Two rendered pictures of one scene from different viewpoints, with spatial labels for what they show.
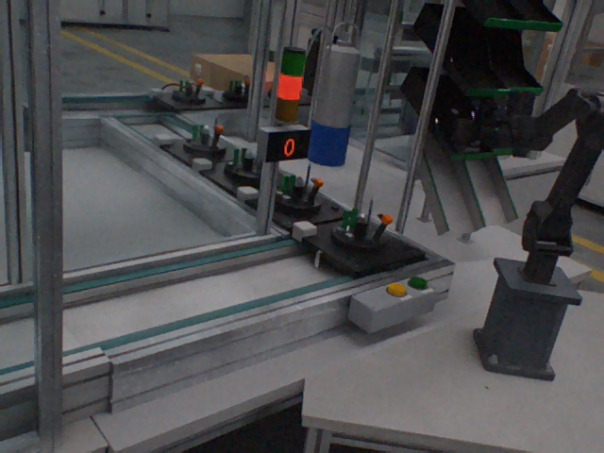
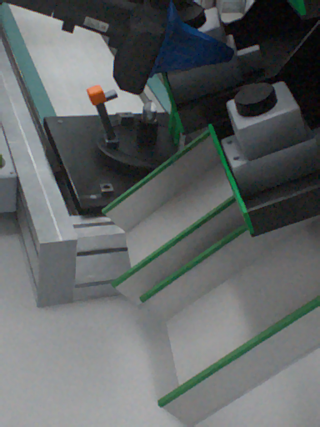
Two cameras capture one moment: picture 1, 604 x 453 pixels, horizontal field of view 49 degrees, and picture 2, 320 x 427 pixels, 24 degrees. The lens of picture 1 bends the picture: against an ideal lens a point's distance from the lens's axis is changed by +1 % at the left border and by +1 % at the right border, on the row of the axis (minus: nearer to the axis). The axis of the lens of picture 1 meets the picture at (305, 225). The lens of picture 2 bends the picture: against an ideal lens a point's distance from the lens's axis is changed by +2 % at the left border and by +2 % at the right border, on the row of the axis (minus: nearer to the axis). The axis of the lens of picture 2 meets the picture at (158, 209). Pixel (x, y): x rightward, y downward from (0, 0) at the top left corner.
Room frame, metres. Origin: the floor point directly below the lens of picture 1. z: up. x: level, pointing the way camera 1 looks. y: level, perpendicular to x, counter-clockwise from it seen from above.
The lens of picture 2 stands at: (1.83, -0.99, 1.50)
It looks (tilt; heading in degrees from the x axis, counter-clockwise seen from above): 34 degrees down; 110
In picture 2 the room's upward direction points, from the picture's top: 8 degrees clockwise
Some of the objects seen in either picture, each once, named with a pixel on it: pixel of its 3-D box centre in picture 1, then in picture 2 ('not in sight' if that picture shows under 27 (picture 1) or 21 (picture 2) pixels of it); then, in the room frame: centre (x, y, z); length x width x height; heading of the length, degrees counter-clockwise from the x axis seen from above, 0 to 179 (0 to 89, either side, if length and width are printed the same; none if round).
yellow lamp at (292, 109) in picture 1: (287, 108); not in sight; (1.44, 0.08, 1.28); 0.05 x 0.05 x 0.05
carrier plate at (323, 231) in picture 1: (358, 244); (144, 158); (1.49, -0.14, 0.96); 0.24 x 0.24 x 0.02; 43
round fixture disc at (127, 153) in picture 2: (359, 238); (145, 147); (1.49, -0.14, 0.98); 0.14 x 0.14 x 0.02
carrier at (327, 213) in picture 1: (297, 190); not in sight; (1.67, 0.03, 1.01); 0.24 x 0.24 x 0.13; 43
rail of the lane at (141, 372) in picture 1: (309, 315); (4, 102); (1.19, -0.04, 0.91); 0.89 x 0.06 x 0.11; 133
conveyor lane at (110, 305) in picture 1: (252, 282); (104, 95); (1.30, 0.10, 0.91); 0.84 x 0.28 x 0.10; 133
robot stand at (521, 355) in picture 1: (523, 317); not in sight; (1.24, -0.49, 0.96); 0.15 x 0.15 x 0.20; 0
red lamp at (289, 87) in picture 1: (290, 86); not in sight; (1.44, 0.08, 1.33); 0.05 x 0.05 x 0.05
